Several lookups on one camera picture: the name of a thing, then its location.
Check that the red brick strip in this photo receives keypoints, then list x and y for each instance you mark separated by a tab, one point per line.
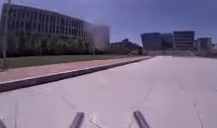
39	70

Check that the row of trees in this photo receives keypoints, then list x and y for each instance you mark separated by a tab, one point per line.
62	46

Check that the low pale wall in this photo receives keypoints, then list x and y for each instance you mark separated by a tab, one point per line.
171	53

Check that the distant striped office building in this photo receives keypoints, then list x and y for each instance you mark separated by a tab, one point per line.
183	40

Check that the dark kerb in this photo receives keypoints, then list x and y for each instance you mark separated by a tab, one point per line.
46	78

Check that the pale concrete slab plaza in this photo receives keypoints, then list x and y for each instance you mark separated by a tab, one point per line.
146	90

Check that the tall lamp pole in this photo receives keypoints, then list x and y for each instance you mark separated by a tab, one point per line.
4	36

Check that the grass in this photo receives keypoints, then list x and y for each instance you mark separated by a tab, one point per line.
36	61

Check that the distant dark glass building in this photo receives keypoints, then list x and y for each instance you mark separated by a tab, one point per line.
152	40

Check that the robot's own part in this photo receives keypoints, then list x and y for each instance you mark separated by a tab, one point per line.
77	120
141	120

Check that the large grey concrete building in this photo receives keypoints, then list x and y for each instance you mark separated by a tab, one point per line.
46	23

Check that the distant pale building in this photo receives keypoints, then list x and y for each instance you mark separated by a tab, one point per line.
203	44

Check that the distant low building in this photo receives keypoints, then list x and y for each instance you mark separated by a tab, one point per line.
124	44

